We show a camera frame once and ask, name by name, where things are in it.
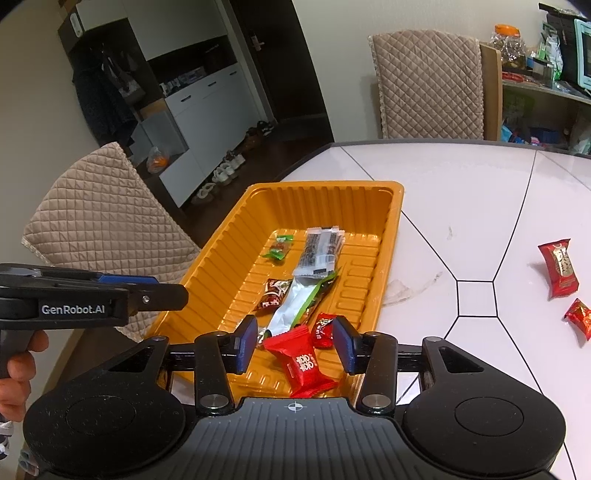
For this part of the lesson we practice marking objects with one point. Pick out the white green snack pouch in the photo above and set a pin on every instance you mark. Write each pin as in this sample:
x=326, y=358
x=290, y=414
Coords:
x=291, y=309

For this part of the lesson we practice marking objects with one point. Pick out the small brown red candy packet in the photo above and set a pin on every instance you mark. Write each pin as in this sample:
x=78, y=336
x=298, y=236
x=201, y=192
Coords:
x=274, y=293

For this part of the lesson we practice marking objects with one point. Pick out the red gold snack packet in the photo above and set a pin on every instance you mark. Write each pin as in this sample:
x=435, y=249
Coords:
x=561, y=270

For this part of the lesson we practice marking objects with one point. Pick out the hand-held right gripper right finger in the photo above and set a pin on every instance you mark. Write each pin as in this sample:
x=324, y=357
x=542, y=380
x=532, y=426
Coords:
x=341, y=344

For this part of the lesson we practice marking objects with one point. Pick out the green clear candy packet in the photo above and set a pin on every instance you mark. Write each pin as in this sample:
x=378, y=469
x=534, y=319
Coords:
x=279, y=249

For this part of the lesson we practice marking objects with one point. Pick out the orange lidded clear jar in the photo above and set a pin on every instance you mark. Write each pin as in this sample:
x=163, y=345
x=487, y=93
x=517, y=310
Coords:
x=508, y=48

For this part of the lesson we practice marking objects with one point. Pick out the white cabinet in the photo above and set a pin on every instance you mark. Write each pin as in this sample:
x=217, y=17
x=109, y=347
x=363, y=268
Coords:
x=203, y=106

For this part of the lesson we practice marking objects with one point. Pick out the person's left hand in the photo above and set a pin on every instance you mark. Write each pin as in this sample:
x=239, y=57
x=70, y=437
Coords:
x=21, y=374

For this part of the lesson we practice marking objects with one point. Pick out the teal appliance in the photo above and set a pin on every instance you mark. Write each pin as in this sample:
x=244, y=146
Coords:
x=584, y=50

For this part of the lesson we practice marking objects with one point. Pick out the wooden shelf unit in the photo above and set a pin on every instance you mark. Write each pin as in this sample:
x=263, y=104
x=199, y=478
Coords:
x=491, y=92

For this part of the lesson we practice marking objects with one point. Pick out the dark red candy packet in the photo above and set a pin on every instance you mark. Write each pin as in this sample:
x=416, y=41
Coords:
x=322, y=330

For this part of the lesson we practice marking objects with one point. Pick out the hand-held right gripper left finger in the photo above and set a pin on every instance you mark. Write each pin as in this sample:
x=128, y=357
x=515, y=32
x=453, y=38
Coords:
x=247, y=344

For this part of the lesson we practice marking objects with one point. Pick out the beige quilted chair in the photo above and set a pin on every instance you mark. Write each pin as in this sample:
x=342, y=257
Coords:
x=429, y=83
x=92, y=207

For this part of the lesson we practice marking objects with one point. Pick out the orange plastic tray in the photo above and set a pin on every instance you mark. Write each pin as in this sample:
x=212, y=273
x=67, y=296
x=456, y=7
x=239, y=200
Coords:
x=323, y=207

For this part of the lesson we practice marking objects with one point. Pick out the clear black sesame bar packet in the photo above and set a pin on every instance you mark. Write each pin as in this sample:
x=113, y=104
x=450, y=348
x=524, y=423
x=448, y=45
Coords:
x=318, y=251

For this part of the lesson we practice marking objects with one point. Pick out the plain red snack packet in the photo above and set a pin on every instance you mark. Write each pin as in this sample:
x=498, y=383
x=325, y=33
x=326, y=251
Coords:
x=302, y=362

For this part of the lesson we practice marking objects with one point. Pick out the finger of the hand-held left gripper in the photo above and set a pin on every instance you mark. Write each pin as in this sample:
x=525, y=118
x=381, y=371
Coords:
x=157, y=299
x=129, y=279

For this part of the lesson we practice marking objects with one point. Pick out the white wall device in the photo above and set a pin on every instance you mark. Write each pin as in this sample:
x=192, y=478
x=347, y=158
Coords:
x=76, y=23

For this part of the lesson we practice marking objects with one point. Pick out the dark door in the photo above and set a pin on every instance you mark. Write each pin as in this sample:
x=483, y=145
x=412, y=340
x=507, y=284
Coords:
x=295, y=69

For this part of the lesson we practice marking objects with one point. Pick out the dark hanging jacket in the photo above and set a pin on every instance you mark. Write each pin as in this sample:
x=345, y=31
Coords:
x=101, y=101

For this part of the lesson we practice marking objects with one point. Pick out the row of shoes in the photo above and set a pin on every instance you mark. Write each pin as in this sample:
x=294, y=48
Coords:
x=226, y=168

